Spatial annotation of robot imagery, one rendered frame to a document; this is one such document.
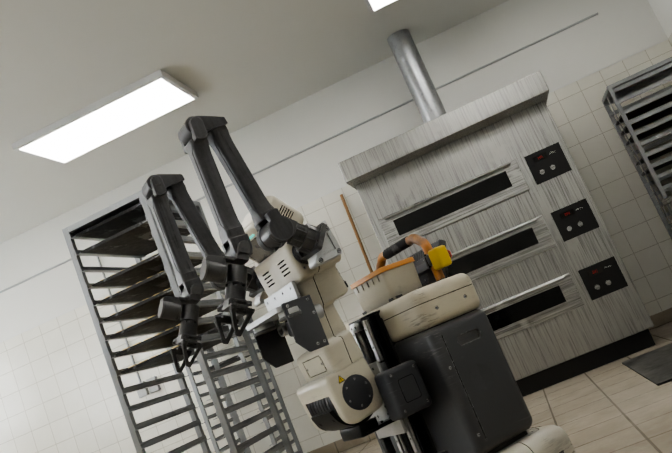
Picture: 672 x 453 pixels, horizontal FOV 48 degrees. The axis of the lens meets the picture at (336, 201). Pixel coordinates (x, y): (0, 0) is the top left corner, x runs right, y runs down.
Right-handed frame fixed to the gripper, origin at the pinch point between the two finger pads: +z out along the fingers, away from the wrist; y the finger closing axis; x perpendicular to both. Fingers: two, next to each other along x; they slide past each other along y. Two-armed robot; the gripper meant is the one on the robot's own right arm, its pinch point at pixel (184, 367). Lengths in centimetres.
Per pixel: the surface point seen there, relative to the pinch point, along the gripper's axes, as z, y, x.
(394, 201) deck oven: -186, -200, 201
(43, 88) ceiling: -214, -221, -50
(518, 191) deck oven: -186, -140, 267
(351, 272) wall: -173, -320, 230
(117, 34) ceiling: -230, -163, -18
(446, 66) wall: -340, -218, 266
